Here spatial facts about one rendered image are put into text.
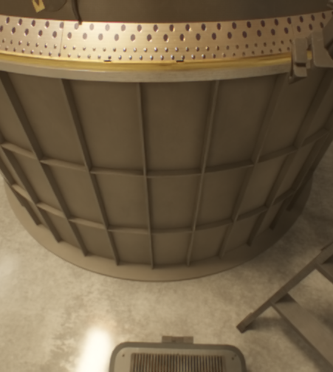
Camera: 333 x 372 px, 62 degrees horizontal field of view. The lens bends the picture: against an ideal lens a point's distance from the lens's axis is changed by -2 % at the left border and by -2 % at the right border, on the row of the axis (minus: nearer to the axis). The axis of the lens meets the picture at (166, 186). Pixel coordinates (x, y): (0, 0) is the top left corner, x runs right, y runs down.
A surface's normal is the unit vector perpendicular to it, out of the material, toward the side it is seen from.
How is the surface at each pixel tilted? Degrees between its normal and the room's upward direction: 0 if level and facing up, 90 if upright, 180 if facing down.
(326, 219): 0
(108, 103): 90
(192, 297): 0
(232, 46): 43
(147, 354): 0
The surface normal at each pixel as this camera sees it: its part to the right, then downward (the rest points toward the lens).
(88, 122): -0.18, 0.76
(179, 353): 0.00, -0.64
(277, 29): 0.21, 0.04
